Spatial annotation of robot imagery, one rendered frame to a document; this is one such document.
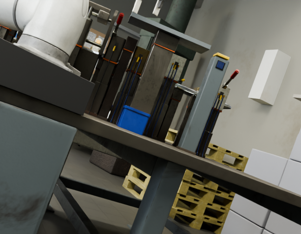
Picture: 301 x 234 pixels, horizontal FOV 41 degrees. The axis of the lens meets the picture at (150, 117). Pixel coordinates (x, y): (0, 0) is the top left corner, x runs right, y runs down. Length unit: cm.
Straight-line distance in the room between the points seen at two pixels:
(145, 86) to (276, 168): 149
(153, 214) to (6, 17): 78
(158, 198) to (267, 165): 175
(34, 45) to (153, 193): 60
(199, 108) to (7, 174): 93
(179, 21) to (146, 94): 428
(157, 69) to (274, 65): 311
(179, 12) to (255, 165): 337
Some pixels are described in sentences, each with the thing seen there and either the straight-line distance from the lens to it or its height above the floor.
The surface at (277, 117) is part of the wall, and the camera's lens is 464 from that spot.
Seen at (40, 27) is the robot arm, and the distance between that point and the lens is 122.
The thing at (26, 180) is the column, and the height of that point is 48.
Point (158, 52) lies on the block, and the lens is 175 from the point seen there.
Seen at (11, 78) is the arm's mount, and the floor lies 73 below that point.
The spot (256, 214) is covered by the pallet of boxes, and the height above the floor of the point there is 45.
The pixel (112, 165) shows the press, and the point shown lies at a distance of 547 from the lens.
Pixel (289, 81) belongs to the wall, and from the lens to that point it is 473.
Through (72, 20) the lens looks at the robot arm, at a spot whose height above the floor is 95.
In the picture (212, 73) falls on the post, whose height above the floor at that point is 106.
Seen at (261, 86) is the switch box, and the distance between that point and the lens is 470.
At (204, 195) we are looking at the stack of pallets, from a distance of 408.
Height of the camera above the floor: 73
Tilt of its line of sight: 2 degrees up
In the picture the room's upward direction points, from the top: 21 degrees clockwise
